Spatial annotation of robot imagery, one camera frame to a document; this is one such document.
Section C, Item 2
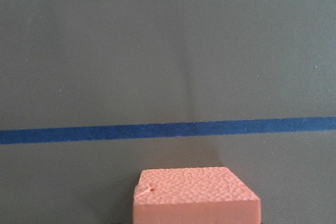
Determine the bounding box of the orange foam cube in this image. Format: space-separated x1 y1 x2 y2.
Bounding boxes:
132 167 262 223

